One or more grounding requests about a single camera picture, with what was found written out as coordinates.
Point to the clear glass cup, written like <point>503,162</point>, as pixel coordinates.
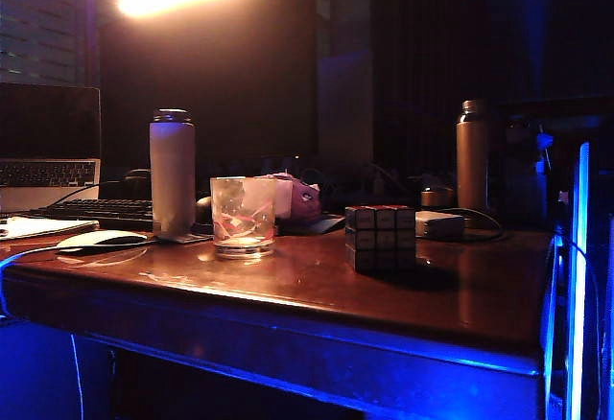
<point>243,221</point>

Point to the pink plush toy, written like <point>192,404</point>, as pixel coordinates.
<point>304,197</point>

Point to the white computer mouse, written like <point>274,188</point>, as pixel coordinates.
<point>98,238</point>

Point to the white paper notebook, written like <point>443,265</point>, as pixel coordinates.
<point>43,226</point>

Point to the dark bottle with blue tag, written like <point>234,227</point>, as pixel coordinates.
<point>525,175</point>

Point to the black keyboard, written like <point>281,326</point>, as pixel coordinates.
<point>101,210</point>

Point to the silver laptop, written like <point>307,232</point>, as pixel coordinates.
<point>48,123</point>

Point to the black computer mouse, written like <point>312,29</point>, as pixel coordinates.
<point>203,206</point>

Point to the white power adapter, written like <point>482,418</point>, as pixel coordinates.
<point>439,223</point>

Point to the dark mouse pad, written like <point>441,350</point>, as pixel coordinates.
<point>312,224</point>

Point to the bronze metal bottle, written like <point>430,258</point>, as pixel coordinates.
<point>472,166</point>

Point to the blue lit computer tower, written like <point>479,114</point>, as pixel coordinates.
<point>581,271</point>

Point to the Rubik's cube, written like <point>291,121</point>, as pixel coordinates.
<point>381,238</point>

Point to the small bronze cup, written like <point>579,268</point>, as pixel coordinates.
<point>436,197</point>

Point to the white bottle with metal lid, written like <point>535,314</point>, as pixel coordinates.
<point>172,175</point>

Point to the flat coaster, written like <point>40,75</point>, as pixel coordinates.
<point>189,239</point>

